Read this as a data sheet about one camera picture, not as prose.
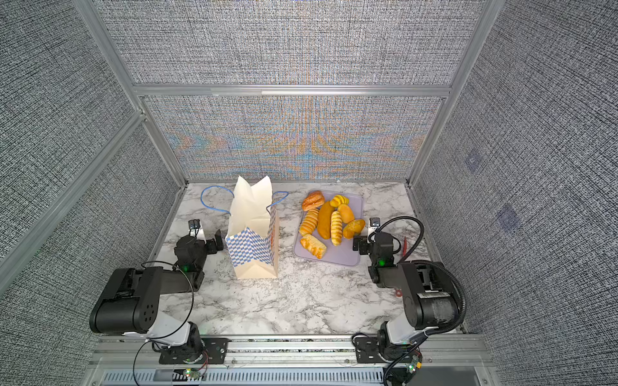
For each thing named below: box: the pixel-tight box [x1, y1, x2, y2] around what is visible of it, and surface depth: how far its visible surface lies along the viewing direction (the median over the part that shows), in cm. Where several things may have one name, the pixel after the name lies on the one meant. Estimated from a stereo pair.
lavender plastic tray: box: [322, 192, 363, 267], surface depth 96 cm
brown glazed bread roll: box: [301, 190, 326, 212], surface depth 108 cm
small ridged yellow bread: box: [329, 194, 351, 208], surface depth 105 cm
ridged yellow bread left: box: [299, 208, 320, 236], surface depth 102 cm
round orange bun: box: [337, 203, 355, 224], surface depth 104 cm
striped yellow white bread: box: [330, 210, 343, 247], surface depth 97 cm
